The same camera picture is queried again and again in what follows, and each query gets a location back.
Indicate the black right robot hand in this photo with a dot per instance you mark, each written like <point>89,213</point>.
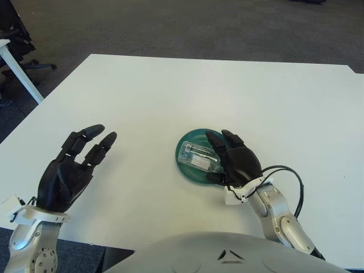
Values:
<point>241,165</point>

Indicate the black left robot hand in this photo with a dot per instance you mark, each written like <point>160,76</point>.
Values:
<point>59,182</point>

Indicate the clear plastic bottle blue cap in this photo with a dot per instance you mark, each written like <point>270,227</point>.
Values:
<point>196,156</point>

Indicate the green round plate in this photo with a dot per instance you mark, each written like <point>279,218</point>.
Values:
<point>196,133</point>

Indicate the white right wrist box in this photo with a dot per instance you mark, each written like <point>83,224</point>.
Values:
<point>230,196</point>

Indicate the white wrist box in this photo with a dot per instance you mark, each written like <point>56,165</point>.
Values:
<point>10,203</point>
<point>230,196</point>

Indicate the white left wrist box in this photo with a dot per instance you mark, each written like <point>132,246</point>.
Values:
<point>10,203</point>

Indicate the grey robot torso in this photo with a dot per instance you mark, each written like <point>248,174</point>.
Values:
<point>199,253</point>

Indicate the white side table leg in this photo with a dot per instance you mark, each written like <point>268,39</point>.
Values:
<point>20,74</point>

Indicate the black office chair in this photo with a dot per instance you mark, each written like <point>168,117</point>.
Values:
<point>17,37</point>

